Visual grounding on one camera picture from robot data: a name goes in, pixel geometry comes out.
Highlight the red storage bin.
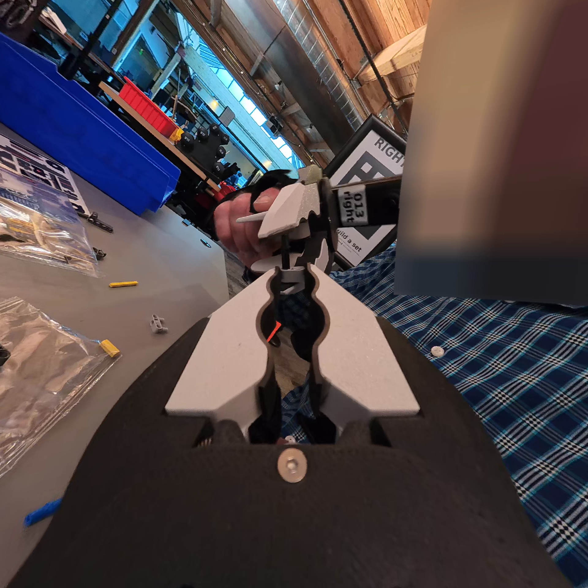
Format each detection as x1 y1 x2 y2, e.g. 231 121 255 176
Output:
119 76 177 135

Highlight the black labelled equipment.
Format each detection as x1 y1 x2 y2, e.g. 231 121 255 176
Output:
178 122 232 184

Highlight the black hanging cable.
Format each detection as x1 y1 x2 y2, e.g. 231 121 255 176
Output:
340 0 414 138

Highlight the metal air duct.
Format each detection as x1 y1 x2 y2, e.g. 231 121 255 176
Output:
264 0 368 136

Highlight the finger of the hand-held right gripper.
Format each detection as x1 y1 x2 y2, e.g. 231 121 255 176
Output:
250 224 341 276
257 180 324 239

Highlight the small clear plastic bag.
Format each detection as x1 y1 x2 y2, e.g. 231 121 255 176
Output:
0 296 122 478

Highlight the blue plaid shirt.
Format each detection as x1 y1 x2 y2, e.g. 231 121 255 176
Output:
280 243 588 588

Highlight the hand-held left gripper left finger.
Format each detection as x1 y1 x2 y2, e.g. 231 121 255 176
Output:
164 268 282 444

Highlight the black pole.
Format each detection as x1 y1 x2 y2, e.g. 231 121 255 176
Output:
60 0 127 81

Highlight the sticker sheet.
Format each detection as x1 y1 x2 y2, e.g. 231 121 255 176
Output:
0 133 90 217

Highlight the blue plastic bin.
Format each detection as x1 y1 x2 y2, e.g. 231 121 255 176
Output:
0 31 182 217

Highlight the clear bag of lego parts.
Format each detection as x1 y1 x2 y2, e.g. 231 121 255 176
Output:
0 195 101 279

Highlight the person's right hand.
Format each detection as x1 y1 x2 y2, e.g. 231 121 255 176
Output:
213 171 295 269

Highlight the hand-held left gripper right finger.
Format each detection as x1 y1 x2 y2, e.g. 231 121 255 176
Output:
303 263 421 442

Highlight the blue lego pin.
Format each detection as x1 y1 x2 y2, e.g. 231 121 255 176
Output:
24 497 63 529

